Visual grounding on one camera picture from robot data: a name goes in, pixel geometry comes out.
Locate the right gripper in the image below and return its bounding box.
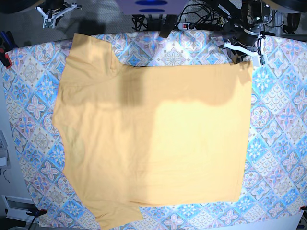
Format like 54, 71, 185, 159
44, 0, 65, 16

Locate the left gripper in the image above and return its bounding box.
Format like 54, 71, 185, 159
231, 25, 261, 64

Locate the yellow T-shirt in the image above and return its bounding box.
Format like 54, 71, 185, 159
52, 34, 253, 230

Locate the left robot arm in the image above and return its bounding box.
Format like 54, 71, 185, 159
230, 0, 271, 67

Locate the orange black clamp upper left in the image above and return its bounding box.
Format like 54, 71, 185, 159
0, 31, 18, 69

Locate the orange black clamp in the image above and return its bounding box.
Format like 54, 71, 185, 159
0, 31, 18, 69
26, 208, 47, 218

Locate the white power strip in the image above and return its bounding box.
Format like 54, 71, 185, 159
177, 21, 223, 32

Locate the black clamp at table top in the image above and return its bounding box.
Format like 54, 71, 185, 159
159, 15, 178, 38

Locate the patterned blue tile tablecloth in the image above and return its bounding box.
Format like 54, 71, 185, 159
0, 31, 307, 230

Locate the white box at left edge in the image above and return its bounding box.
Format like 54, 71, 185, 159
0, 131, 11, 169

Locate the orange black clamp lower left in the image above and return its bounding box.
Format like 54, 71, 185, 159
26, 208, 47, 218

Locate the white wrist camera bracket right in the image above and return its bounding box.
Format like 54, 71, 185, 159
35, 1, 82, 29

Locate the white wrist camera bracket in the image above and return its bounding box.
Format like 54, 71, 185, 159
219, 35, 268, 67
35, 1, 82, 29

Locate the white wrist camera bracket left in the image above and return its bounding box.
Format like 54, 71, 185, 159
219, 35, 268, 67

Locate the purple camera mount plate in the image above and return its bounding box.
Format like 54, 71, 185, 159
116, 0, 188, 15

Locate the white rail lower left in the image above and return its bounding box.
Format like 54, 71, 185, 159
0, 195, 36, 223

